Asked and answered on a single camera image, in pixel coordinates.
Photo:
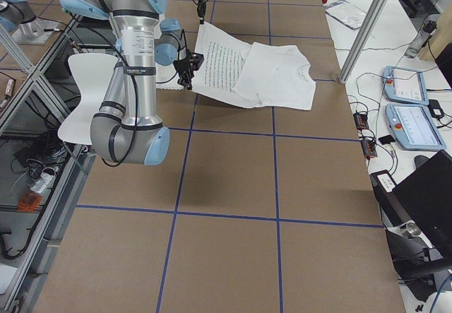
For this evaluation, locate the upper black orange connector box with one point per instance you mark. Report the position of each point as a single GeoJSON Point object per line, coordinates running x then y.
{"type": "Point", "coordinates": [360, 120]}

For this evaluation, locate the silver-edged plastic document bag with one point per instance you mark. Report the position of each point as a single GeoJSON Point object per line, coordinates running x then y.
{"type": "Point", "coordinates": [346, 13]}

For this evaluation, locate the orange device under table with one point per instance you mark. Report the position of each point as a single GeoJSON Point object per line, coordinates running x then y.
{"type": "Point", "coordinates": [29, 202]}

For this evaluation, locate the white power strip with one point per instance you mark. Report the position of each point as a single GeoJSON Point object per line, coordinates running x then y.
{"type": "Point", "coordinates": [41, 184]}

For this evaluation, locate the black orange connector box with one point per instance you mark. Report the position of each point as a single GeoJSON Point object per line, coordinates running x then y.
{"type": "Point", "coordinates": [368, 148]}
{"type": "Point", "coordinates": [360, 120]}

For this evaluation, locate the lower black orange connector box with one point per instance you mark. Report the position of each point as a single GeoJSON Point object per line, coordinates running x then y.
{"type": "Point", "coordinates": [368, 148]}

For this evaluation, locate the black laptop computer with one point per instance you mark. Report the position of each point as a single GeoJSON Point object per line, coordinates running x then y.
{"type": "Point", "coordinates": [426, 197]}

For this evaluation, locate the aluminium frame post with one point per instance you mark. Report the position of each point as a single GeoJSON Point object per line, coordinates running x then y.
{"type": "Point", "coordinates": [369, 22]}

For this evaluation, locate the black box with white label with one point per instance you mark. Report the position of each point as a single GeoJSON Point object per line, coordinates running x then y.
{"type": "Point", "coordinates": [382, 184]}

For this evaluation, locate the white long-sleeve printed shirt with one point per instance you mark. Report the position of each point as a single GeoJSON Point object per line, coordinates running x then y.
{"type": "Point", "coordinates": [251, 75]}

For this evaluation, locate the blue teach pendant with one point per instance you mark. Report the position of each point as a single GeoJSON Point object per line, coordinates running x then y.
{"type": "Point", "coordinates": [413, 127]}
{"type": "Point", "coordinates": [404, 85]}

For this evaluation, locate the lower blue teach pendant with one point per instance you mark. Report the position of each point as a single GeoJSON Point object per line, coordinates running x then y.
{"type": "Point", "coordinates": [413, 127]}

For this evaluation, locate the white plastic chair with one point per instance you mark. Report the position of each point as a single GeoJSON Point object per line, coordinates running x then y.
{"type": "Point", "coordinates": [92, 73]}

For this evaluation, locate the upper blue teach pendant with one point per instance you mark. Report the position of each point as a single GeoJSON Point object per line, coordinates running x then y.
{"type": "Point", "coordinates": [404, 85]}

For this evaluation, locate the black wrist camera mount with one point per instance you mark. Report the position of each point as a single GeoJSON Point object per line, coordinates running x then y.
{"type": "Point", "coordinates": [195, 61]}

